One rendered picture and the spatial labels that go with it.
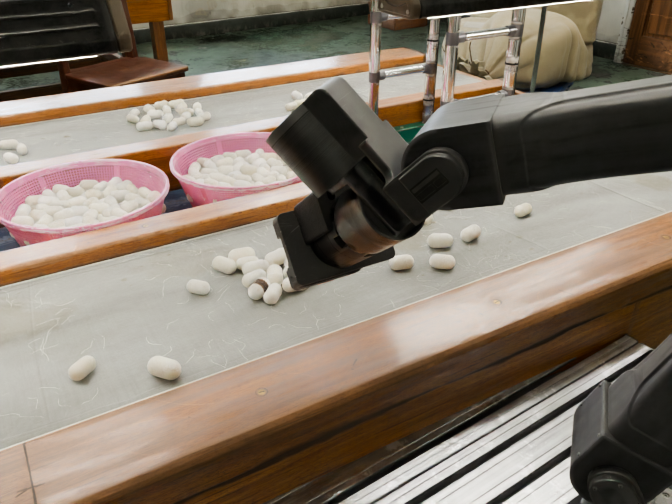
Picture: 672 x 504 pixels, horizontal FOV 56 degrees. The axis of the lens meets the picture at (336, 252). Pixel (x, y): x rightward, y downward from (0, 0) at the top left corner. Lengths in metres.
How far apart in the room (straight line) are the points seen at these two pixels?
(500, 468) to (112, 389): 0.41
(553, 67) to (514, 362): 3.01
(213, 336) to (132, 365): 0.09
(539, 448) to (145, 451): 0.40
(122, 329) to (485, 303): 0.43
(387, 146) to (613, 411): 0.27
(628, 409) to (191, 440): 0.36
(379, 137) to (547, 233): 0.57
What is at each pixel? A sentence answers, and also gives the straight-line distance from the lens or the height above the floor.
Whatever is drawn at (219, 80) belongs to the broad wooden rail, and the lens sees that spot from 1.67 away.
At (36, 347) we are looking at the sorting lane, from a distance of 0.79.
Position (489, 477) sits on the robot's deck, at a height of 0.67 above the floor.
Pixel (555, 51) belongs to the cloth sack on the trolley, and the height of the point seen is 0.44.
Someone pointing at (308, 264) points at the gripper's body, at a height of 0.91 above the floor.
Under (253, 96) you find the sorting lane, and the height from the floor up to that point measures 0.74.
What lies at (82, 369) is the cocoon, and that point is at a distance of 0.71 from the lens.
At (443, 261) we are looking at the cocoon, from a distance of 0.85.
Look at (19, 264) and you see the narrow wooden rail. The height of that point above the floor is 0.76.
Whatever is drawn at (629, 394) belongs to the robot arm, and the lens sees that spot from 0.53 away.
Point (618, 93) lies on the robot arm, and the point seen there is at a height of 1.08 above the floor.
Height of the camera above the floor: 1.19
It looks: 30 degrees down
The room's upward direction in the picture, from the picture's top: straight up
